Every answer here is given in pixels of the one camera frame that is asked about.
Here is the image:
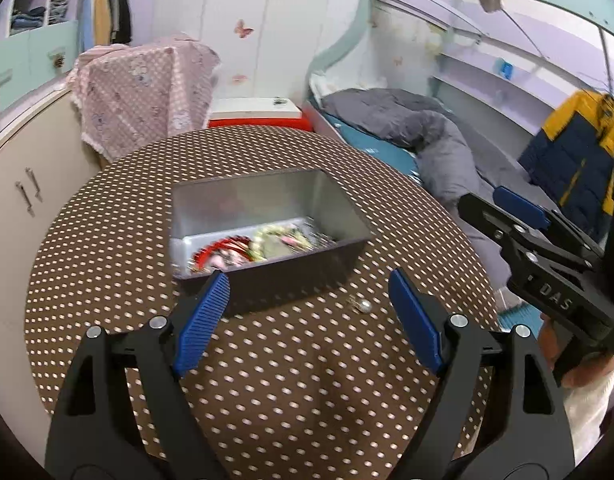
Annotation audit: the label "person's right hand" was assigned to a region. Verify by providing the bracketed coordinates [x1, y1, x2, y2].
[536, 311, 614, 386]

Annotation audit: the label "yellow navy jacket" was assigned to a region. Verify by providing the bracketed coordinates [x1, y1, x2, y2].
[519, 90, 614, 242]

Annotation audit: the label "pearl earring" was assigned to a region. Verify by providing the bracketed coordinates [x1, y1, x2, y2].
[348, 297, 373, 314]

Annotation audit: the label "grey duvet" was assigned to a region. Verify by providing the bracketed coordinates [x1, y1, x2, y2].
[319, 89, 556, 290]

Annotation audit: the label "brown polka dot tablecloth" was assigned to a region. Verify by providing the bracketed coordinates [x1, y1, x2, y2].
[25, 127, 498, 479]

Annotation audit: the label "silver metal tin box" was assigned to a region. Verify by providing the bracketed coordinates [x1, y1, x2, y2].
[169, 169, 372, 315]

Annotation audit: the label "teal bed sheet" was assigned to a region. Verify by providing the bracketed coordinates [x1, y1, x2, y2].
[321, 112, 422, 185]

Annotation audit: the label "red white storage box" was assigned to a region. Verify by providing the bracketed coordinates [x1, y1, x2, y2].
[208, 98, 313, 131]

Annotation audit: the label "cream curved cabinet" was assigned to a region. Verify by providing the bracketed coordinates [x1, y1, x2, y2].
[0, 90, 100, 460]

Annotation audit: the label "pink patterned cloth cover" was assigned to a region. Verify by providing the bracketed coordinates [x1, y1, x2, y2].
[66, 35, 221, 162]

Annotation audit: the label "white wardrobe doors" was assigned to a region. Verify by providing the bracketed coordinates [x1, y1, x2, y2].
[129, 0, 358, 104]

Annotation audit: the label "mint green drawer unit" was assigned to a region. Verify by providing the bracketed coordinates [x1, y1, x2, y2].
[0, 21, 79, 114]

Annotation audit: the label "hanging clothes row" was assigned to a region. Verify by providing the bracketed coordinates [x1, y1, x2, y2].
[78, 0, 132, 52]

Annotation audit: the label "cream bead bracelet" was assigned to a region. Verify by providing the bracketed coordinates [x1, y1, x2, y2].
[246, 224, 314, 264]

